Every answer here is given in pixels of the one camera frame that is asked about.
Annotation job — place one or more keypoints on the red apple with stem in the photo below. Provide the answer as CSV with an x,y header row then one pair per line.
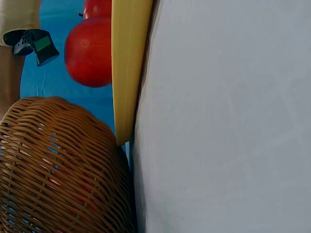
x,y
98,7

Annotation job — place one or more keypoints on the yellow tray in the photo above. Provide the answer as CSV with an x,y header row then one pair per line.
x,y
125,72

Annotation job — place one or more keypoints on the person's right forearm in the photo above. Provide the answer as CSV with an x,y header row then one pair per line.
x,y
19,13

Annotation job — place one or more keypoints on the large red apple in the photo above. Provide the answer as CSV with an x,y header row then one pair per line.
x,y
88,52

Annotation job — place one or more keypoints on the black wrist band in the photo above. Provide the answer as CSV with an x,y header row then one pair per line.
x,y
42,49

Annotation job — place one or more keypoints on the brown wicker basket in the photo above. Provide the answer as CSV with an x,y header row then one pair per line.
x,y
60,170

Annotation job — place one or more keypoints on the person's right hand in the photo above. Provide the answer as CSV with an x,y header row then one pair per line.
x,y
9,77

